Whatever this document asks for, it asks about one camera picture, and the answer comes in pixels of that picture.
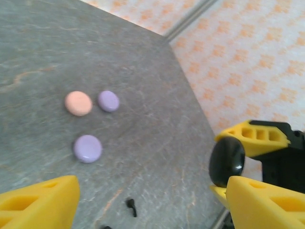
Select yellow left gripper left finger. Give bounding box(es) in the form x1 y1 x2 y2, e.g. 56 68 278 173
0 175 81 229

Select aluminium corner post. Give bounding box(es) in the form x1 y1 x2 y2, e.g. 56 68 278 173
163 0 219 43

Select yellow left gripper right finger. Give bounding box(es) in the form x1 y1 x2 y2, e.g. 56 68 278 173
225 176 305 229

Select purple earbud charging case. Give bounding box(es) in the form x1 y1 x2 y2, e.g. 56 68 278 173
97 90 120 113
73 135 103 164

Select black earbud charging case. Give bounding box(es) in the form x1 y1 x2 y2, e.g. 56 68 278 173
209 137 245 188

